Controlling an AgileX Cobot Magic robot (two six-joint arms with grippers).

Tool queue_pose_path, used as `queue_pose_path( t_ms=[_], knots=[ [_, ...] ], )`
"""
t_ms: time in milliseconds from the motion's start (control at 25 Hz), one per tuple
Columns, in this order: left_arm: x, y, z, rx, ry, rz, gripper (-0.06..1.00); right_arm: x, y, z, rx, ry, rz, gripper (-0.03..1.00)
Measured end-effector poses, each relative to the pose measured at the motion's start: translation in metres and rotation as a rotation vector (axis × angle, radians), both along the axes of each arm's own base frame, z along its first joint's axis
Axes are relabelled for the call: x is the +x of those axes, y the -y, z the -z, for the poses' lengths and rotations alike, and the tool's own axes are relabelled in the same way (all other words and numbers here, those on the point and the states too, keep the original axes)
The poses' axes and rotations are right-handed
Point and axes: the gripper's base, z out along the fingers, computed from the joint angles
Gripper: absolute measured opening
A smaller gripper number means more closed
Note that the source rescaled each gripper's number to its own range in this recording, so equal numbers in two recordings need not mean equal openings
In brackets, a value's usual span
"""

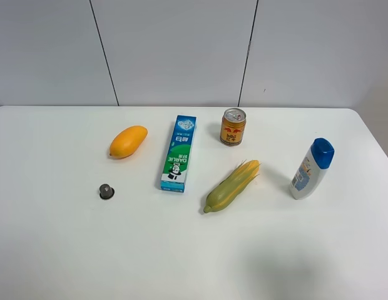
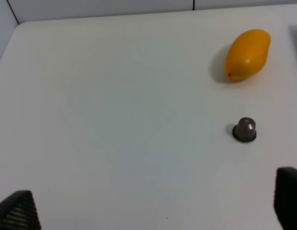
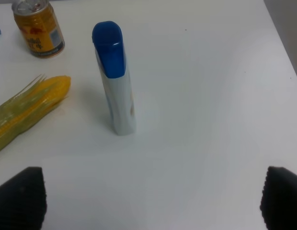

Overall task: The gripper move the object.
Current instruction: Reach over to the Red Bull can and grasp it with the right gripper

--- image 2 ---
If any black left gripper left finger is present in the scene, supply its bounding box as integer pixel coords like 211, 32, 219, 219
0, 190, 41, 230

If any dark grey coffee capsule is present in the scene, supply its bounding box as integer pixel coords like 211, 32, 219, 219
232, 117, 257, 143

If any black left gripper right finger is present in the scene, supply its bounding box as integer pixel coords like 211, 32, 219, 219
274, 167, 297, 230

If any yellow mango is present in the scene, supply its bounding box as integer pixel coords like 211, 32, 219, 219
224, 29, 271, 81

